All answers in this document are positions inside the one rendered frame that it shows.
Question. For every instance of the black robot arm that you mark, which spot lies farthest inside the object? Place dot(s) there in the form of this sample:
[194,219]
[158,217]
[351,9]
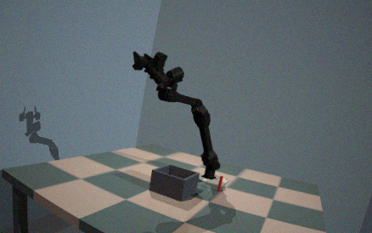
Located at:
[201,116]

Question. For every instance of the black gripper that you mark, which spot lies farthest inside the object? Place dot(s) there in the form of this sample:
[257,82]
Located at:
[141,62]

